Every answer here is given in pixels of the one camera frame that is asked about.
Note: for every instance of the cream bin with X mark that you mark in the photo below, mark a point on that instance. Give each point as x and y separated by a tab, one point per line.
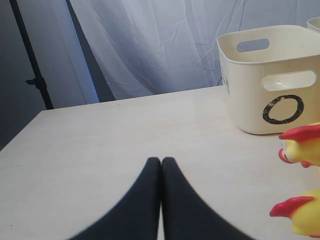
313	24

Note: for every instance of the large yellow rubber chicken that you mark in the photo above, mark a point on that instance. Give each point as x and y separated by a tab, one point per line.
303	211

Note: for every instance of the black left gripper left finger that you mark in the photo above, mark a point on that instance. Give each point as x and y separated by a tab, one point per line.
136	215

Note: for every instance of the broken chicken head with squeaker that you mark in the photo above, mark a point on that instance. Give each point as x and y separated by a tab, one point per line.
301	145

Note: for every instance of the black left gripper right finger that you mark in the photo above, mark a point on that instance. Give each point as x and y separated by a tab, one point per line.
185	215

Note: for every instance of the white backdrop cloth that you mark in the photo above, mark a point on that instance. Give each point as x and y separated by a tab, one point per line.
123	49

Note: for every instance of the black light stand pole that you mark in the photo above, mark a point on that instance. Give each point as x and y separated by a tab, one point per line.
38	81

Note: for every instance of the cream bin with O mark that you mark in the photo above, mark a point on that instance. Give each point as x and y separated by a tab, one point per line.
272	77

